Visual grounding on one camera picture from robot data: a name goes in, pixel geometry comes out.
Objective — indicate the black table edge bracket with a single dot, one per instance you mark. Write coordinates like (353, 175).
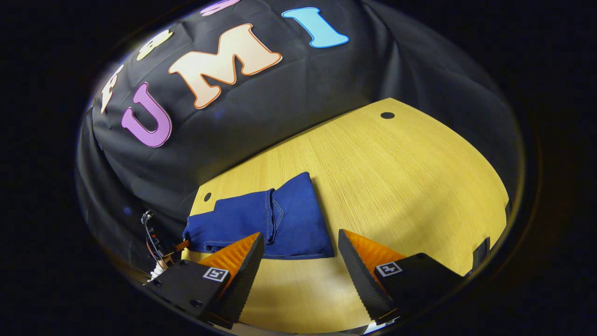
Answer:
(481, 254)

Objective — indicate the black backdrop cloth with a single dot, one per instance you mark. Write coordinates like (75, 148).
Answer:
(280, 102)

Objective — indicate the blue denim jeans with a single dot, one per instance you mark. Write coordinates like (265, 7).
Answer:
(289, 219)

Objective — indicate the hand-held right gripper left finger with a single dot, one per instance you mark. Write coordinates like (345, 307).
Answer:
(245, 275)

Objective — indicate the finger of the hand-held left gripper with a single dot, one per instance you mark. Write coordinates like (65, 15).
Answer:
(182, 245)

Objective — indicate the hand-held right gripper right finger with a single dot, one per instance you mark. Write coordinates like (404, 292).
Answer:
(359, 275)

